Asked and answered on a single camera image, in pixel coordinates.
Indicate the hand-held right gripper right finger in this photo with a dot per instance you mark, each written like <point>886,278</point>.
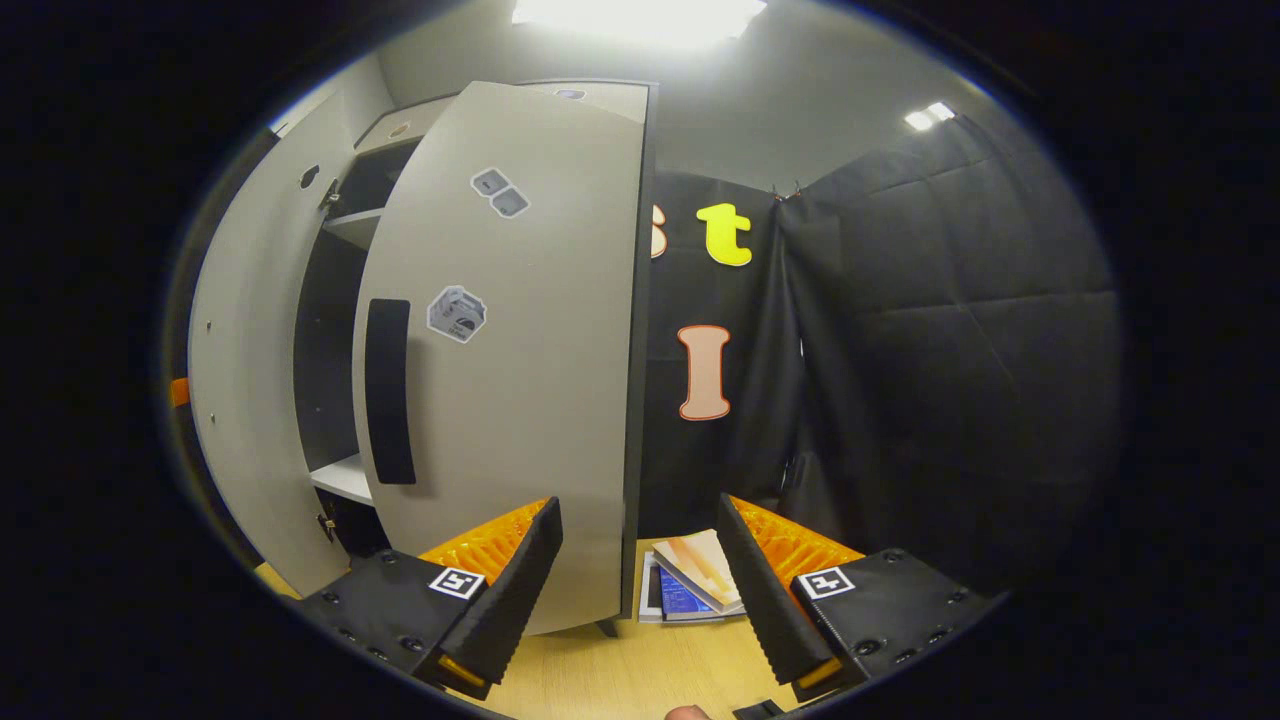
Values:
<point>765,600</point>

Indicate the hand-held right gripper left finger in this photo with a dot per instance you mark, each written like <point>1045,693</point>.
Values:
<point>520,600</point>

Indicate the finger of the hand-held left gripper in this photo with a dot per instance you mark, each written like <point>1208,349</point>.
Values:
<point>180,392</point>

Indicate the grey shoe cabinet door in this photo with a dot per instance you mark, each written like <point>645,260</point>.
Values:
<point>540,380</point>
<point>245,350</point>

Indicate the grey shoe cabinet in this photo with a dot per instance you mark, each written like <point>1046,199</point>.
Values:
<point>325,350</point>

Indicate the metal door hinge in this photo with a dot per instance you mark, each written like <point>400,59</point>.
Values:
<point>327,527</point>
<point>329,195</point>

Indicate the cream orange booklet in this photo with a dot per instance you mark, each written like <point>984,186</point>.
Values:
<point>700,560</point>

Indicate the blue cover book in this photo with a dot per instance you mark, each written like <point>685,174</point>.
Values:
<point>680,600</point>

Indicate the black backdrop cloth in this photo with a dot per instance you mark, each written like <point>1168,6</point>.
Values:
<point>680,290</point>
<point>950,350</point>

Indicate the small ceiling light panel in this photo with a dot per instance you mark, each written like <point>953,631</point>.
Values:
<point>930,114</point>

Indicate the large ceiling light panel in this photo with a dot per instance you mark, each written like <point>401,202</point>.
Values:
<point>640,18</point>

